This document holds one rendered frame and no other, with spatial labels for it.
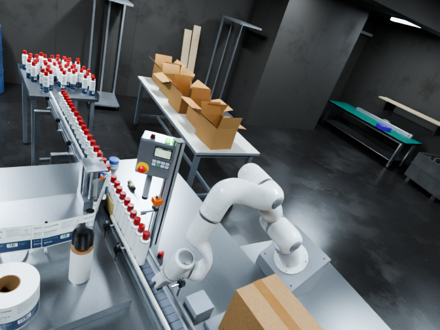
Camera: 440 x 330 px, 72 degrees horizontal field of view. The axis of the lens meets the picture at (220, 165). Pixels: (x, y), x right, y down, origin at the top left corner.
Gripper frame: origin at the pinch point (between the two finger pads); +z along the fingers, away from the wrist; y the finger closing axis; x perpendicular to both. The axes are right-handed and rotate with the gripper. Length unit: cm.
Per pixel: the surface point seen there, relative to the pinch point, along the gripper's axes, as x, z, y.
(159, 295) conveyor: 3.0, 5.6, -1.1
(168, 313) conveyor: 12.0, 2.4, -1.1
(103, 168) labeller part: -70, 4, 7
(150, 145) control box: -53, -35, -3
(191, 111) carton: -188, 72, -137
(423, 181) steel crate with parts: -38, 90, -620
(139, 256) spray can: -17.4, 5.7, 1.8
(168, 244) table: -24.5, 20.8, -22.6
